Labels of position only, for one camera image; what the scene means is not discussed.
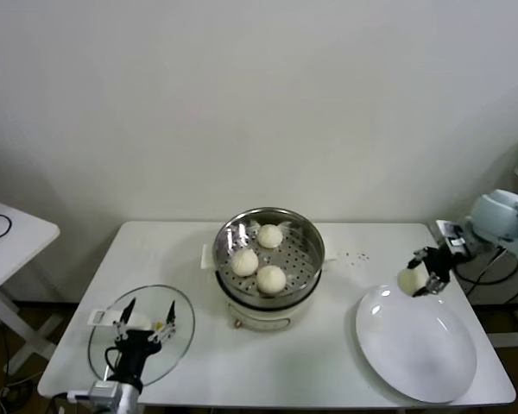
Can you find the white side table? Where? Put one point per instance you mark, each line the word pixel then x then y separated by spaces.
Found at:
pixel 17 241

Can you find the round glass pot lid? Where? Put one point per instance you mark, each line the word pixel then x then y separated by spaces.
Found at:
pixel 183 323

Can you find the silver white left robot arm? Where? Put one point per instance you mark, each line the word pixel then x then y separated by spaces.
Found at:
pixel 121 397

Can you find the white oval plate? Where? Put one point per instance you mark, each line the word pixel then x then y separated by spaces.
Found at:
pixel 406 345

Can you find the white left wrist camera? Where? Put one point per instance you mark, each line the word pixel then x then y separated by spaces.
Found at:
pixel 80 395

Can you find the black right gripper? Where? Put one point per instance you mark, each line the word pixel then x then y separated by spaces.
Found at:
pixel 441 263

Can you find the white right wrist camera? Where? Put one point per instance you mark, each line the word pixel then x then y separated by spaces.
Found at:
pixel 451 235

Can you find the cream electric cooking pot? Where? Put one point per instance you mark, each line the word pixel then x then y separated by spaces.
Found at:
pixel 263 317

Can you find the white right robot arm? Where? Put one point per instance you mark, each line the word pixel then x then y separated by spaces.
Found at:
pixel 500 215

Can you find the stainless steel steamer basket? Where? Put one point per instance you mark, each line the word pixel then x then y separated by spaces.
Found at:
pixel 302 241

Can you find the white steamed baozi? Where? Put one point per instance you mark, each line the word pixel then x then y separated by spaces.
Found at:
pixel 271 279
pixel 244 263
pixel 269 236
pixel 409 280

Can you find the white stand foot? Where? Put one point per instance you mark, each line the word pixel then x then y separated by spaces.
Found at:
pixel 503 340

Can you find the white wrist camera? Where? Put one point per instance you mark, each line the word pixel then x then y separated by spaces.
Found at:
pixel 80 395
pixel 451 235

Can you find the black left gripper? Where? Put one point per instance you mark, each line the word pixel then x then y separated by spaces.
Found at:
pixel 134 351

